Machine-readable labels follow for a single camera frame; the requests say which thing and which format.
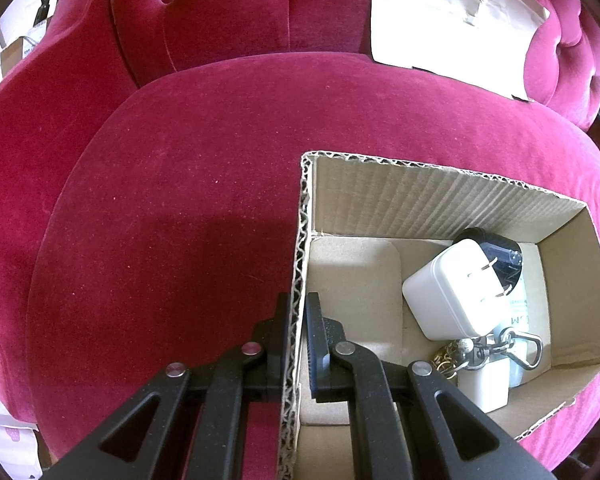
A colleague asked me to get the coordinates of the dark round ball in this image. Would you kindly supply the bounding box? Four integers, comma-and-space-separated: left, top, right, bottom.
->
453, 226, 524, 296

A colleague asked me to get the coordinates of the cardboard box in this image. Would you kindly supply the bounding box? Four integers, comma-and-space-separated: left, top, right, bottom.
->
278, 152, 600, 479

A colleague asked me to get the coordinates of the metal keyring with chain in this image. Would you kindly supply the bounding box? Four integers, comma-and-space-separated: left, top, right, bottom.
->
431, 326, 544, 379

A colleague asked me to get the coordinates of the light blue tube bottle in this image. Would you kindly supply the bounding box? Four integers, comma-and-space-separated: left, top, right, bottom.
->
493, 278, 543, 389

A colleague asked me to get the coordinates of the large white power adapter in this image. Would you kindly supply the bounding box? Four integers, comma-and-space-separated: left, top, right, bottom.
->
402, 238, 513, 341

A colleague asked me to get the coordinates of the small white cube charger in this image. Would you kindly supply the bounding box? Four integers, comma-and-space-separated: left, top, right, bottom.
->
457, 359, 509, 414

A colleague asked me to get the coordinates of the red velvet tufted sofa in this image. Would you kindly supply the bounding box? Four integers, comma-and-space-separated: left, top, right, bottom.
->
0, 0, 600, 457

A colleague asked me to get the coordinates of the brown paper sheet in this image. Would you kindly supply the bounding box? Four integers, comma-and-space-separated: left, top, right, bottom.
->
370, 0, 550, 100

